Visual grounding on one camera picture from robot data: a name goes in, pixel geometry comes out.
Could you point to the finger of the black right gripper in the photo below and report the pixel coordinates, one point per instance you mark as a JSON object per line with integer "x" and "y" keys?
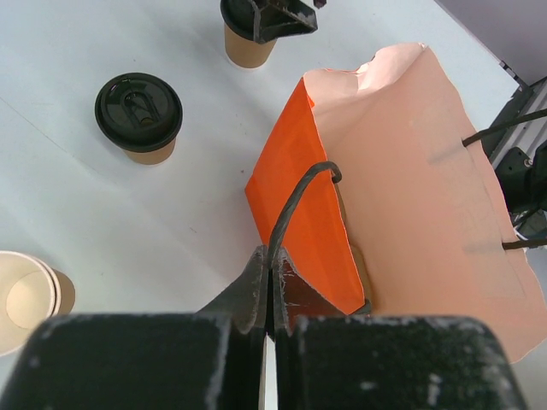
{"x": 280, "y": 19}

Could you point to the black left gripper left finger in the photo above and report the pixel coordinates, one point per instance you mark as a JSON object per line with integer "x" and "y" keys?
{"x": 210, "y": 359}

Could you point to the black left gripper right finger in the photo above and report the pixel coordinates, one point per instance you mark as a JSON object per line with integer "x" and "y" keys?
{"x": 328, "y": 360}

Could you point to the black cup lid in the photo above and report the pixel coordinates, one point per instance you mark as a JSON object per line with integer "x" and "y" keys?
{"x": 240, "y": 13}
{"x": 138, "y": 112}

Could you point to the brown paper cup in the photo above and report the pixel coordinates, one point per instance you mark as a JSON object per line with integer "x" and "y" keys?
{"x": 153, "y": 157}
{"x": 245, "y": 53}

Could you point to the orange paper bag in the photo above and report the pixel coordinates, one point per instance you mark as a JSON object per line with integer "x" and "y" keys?
{"x": 426, "y": 211}

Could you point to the stack of brown paper cups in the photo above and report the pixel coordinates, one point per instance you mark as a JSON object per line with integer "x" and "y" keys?
{"x": 31, "y": 292}

